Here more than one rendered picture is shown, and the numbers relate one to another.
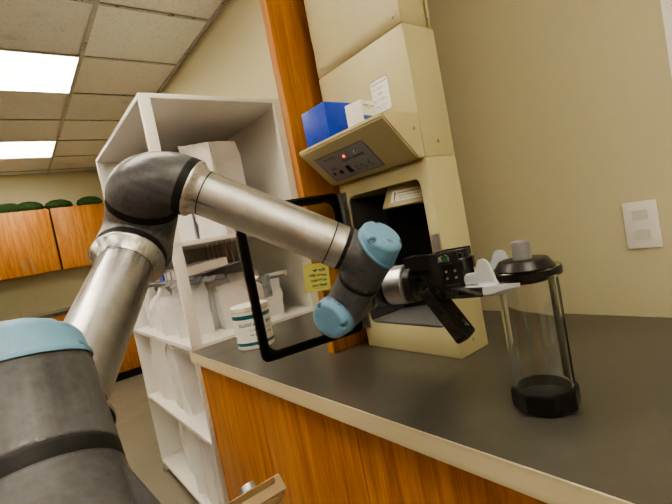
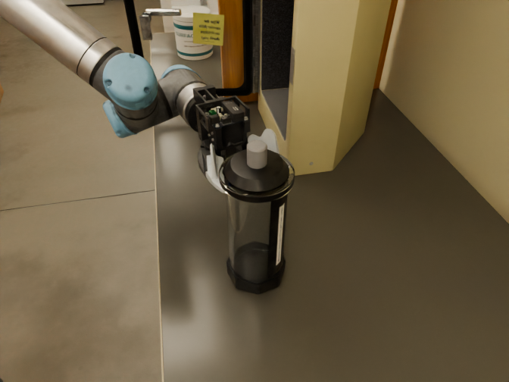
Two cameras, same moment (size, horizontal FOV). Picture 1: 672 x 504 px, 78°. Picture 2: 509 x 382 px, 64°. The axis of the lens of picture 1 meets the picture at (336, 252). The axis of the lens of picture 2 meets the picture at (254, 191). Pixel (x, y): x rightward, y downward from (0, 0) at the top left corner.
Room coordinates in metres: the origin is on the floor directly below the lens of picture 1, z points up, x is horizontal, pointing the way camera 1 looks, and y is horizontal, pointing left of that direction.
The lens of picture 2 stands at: (0.26, -0.49, 1.52)
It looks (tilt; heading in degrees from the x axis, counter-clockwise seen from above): 41 degrees down; 26
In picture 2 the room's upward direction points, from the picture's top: straight up
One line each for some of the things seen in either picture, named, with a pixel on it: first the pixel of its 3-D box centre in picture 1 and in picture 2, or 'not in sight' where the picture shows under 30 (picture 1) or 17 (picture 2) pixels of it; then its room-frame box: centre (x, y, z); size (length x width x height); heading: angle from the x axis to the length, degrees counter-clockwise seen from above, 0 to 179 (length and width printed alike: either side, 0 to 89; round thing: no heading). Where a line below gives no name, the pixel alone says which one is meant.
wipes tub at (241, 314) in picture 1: (252, 324); not in sight; (1.47, 0.34, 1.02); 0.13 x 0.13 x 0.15
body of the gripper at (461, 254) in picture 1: (439, 275); (217, 123); (0.76, -0.18, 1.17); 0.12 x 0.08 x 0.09; 53
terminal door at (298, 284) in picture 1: (301, 273); (190, 21); (1.11, 0.10, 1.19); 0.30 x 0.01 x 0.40; 118
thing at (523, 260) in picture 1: (522, 260); (257, 164); (0.67, -0.29, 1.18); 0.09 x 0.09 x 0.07
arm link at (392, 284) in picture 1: (402, 284); (201, 107); (0.81, -0.12, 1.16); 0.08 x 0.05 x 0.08; 143
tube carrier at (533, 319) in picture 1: (534, 331); (256, 223); (0.67, -0.29, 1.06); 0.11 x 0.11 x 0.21
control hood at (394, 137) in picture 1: (356, 154); not in sight; (1.04, -0.10, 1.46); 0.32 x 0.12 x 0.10; 38
